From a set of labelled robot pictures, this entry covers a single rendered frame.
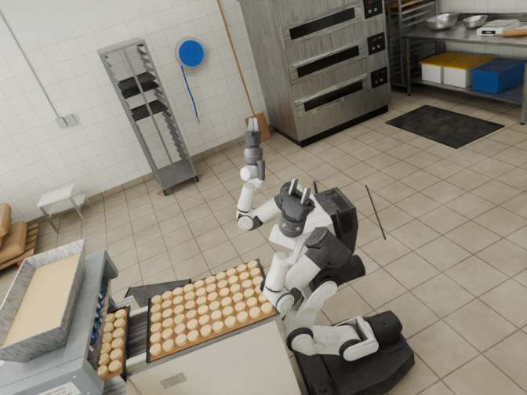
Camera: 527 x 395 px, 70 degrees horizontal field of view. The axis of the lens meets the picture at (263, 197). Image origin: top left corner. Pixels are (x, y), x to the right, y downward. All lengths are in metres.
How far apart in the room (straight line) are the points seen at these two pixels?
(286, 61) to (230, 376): 3.66
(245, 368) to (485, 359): 1.41
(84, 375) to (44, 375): 0.14
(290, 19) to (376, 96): 1.66
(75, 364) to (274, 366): 0.92
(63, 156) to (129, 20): 1.90
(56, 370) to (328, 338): 1.30
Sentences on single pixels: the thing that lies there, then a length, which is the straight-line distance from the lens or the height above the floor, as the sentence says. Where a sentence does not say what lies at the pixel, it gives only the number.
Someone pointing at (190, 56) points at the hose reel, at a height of 1.42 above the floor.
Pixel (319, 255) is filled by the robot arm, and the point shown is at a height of 1.20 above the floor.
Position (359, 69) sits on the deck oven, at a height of 0.74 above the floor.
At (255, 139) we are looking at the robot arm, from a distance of 1.79.
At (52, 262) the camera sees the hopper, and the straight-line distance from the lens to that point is 2.05.
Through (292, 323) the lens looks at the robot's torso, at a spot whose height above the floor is 0.62.
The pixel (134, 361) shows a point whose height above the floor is 0.90.
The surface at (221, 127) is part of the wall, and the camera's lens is 5.69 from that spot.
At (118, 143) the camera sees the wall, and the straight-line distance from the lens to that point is 5.51.
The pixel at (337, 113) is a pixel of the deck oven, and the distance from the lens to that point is 5.26.
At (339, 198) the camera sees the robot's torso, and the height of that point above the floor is 1.23.
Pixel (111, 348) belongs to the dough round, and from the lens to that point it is 1.98.
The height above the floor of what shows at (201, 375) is 0.67.
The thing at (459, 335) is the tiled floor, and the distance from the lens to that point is 2.75.
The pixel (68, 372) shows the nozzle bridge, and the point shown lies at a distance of 1.59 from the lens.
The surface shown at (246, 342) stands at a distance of 1.85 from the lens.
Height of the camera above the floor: 2.18
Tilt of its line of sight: 31 degrees down
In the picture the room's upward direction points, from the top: 16 degrees counter-clockwise
